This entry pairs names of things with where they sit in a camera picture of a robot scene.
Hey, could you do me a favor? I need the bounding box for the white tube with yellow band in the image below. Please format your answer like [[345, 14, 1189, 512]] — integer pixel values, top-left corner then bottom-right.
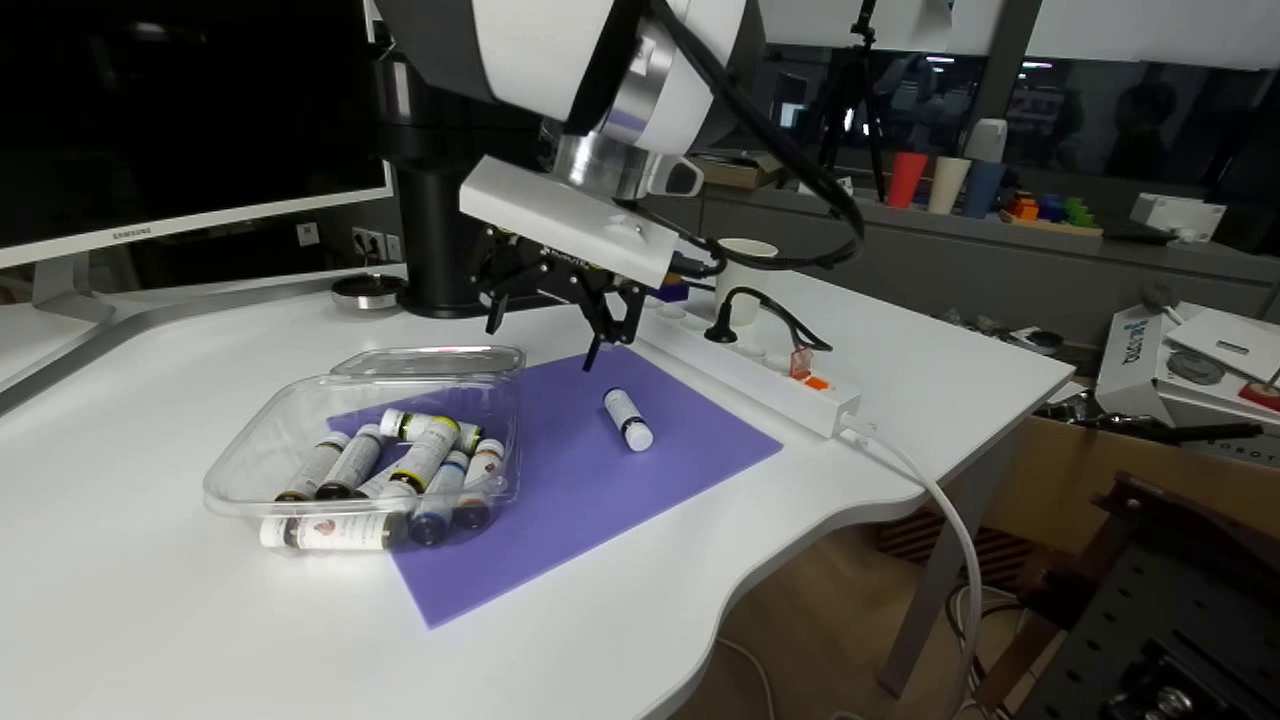
[[374, 406, 464, 454]]

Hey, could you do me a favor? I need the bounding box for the red cup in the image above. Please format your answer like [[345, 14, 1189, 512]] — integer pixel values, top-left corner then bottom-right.
[[880, 150, 936, 216]]

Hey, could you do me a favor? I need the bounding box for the white tube with red print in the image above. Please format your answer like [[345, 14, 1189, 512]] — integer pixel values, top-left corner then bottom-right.
[[250, 508, 411, 556]]

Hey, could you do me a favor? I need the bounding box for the white camera box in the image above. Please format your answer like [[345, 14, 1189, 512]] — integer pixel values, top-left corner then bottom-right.
[[455, 152, 689, 294]]

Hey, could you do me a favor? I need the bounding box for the round black metal tray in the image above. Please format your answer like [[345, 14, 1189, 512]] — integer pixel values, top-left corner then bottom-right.
[[326, 268, 403, 317]]

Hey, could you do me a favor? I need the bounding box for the white power strip cable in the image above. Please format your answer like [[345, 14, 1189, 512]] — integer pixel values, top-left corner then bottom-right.
[[846, 419, 990, 685]]

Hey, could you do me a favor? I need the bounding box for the black coffee machine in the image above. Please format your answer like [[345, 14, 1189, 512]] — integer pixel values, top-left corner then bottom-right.
[[370, 46, 535, 321]]

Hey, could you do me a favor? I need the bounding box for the brown cardboard box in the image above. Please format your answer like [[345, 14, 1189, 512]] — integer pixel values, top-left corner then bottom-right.
[[694, 150, 793, 195]]

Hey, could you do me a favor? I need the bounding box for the purple paper mat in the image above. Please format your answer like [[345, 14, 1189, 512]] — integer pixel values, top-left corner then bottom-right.
[[325, 344, 789, 633]]

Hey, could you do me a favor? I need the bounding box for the white printed cardboard box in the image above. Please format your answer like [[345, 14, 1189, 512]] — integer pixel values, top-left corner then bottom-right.
[[1092, 296, 1280, 432]]

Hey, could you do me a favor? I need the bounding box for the white tube with dark cap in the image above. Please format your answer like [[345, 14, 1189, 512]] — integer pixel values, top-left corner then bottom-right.
[[403, 443, 479, 547], [449, 432, 513, 537]]

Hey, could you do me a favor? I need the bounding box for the blue cup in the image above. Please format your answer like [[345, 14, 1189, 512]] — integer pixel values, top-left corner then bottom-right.
[[955, 155, 1009, 226]]

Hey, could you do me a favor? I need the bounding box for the white tube with black cap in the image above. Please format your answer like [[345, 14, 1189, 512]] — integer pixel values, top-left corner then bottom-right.
[[310, 419, 392, 506], [273, 425, 357, 508]]

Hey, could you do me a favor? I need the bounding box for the white power strip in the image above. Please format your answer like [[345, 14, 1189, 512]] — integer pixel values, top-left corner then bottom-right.
[[634, 289, 867, 443]]

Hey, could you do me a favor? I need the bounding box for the long white tube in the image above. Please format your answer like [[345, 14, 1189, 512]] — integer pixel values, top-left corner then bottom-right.
[[367, 419, 485, 521]]

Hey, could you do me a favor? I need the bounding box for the black tripod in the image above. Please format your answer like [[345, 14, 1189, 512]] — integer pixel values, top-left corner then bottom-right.
[[812, 0, 895, 184]]

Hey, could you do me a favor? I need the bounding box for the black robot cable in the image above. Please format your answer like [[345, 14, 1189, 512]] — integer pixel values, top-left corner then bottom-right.
[[634, 0, 867, 274]]

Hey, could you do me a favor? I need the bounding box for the clear plastic bowl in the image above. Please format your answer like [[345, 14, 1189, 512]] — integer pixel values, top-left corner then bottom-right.
[[201, 365, 527, 533]]

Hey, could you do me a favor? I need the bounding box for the black plug with cable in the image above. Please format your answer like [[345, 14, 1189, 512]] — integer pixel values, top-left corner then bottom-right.
[[700, 282, 838, 361]]

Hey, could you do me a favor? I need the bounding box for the black computer monitor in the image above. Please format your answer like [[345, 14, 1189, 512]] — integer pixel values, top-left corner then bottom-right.
[[0, 0, 400, 326]]

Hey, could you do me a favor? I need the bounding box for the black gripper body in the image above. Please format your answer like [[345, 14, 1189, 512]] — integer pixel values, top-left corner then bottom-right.
[[475, 227, 656, 327]]

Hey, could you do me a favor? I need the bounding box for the beige cup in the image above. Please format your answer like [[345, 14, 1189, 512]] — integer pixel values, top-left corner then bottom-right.
[[925, 152, 976, 222]]

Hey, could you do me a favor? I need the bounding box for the grey cup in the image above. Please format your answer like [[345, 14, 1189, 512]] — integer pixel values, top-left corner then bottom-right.
[[958, 113, 1017, 168]]

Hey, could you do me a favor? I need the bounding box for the small white box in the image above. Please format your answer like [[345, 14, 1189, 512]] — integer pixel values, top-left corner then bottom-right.
[[1127, 188, 1230, 250]]

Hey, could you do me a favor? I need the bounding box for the white paper cup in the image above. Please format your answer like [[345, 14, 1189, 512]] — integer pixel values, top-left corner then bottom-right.
[[712, 237, 783, 321]]

